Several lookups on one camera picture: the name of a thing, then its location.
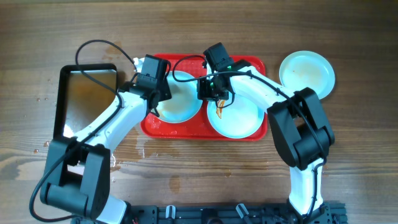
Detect white plate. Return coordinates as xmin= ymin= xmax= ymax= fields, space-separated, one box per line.
xmin=157 ymin=71 xmax=203 ymax=123
xmin=206 ymin=93 xmax=265 ymax=139
xmin=279 ymin=50 xmax=336 ymax=99

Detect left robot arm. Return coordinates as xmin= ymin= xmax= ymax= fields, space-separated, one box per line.
xmin=29 ymin=79 xmax=172 ymax=223

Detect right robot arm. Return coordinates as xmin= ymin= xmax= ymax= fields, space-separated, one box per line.
xmin=198 ymin=60 xmax=335 ymax=223

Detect red plastic tray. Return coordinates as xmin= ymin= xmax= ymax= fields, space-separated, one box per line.
xmin=140 ymin=53 xmax=267 ymax=141

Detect black water basin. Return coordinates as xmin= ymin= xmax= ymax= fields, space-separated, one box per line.
xmin=53 ymin=63 xmax=118 ymax=138

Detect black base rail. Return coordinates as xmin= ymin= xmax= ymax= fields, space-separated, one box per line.
xmin=71 ymin=203 xmax=346 ymax=224

